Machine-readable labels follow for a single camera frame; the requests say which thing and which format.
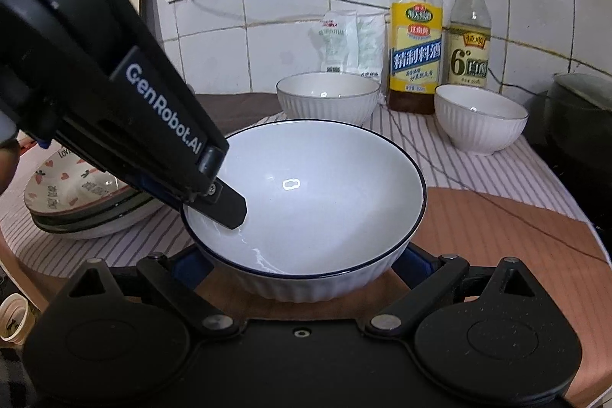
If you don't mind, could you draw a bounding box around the large white ribbed bowl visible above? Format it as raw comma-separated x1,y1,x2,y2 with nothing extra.
276,72,382,128

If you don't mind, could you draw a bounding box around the yellow label cooking wine bottle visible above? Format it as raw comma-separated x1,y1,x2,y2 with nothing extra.
388,0,444,115

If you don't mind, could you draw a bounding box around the striped brown pink tablecloth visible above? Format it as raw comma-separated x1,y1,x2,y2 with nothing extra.
0,93,612,408

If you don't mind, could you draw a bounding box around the paper cup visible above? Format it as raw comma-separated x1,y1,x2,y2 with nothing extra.
0,293,36,346

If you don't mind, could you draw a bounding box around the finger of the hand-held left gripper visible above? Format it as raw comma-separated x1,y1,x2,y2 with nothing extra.
186,181,247,230
129,179,187,210

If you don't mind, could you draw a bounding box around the clear vinegar bottle yellow cap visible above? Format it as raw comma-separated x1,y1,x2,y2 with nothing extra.
447,0,493,89

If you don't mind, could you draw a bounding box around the white plate black rim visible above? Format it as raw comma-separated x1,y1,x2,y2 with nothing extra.
43,212,166,241

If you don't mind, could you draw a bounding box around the white seasoning bag red print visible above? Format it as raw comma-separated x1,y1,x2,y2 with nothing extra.
318,10,359,76

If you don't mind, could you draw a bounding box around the person's left hand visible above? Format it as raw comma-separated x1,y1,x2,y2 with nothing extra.
0,145,20,196

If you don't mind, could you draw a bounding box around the pink printed plate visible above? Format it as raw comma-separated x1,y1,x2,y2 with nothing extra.
24,147,166,220
26,193,164,224

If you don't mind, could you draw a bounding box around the black cooking pot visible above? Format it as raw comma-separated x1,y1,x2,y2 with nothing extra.
545,72,612,227

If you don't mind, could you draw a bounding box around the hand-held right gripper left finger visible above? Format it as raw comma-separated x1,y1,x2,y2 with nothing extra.
67,245,239,337

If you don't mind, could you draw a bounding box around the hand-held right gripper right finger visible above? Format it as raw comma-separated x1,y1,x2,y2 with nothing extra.
366,245,543,336

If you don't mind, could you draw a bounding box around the striped cloth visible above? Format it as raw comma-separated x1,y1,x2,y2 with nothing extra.
382,104,605,263

